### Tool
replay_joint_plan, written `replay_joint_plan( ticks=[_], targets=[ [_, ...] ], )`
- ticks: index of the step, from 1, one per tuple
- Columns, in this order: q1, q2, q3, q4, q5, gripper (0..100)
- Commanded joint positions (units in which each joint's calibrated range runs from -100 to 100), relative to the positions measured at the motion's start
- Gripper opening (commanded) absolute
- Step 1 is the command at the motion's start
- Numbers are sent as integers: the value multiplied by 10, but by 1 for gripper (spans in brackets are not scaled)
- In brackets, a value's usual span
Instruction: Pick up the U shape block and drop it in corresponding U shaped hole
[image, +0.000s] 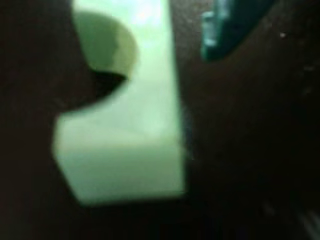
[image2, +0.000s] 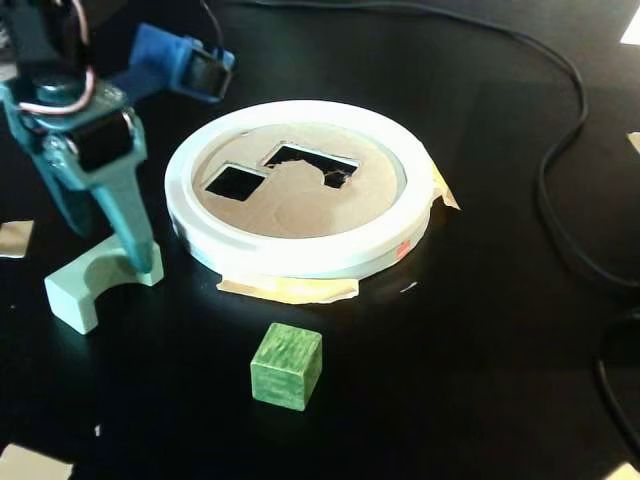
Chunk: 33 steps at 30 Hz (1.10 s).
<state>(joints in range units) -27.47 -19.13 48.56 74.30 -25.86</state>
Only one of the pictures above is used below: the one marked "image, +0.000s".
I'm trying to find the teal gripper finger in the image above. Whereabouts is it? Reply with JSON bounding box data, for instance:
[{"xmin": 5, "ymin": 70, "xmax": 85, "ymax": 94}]
[{"xmin": 200, "ymin": 0, "xmax": 278, "ymax": 62}]

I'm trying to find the light green U-shaped block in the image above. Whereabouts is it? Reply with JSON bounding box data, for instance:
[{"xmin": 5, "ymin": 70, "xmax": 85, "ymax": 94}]
[{"xmin": 52, "ymin": 0, "xmax": 188, "ymax": 207}]

